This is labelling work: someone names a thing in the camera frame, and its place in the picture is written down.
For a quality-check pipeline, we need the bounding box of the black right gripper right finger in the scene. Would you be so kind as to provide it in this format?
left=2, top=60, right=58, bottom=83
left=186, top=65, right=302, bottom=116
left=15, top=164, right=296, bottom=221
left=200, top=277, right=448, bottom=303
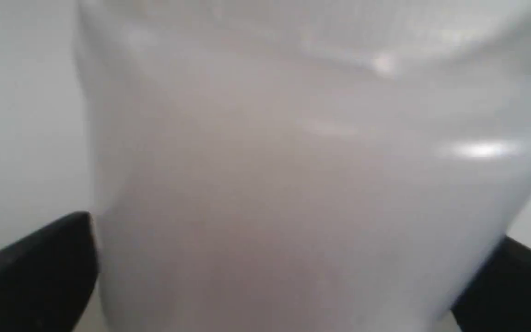
left=452, top=237, right=531, bottom=332

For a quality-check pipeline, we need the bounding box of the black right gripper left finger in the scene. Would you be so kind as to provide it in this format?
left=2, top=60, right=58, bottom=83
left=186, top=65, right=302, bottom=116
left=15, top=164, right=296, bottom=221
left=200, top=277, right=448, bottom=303
left=0, top=212, right=98, bottom=332

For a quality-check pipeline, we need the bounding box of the clear plastic squeeze bottle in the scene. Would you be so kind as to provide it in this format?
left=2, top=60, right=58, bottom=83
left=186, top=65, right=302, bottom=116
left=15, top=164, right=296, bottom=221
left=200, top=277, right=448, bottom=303
left=75, top=0, right=531, bottom=332

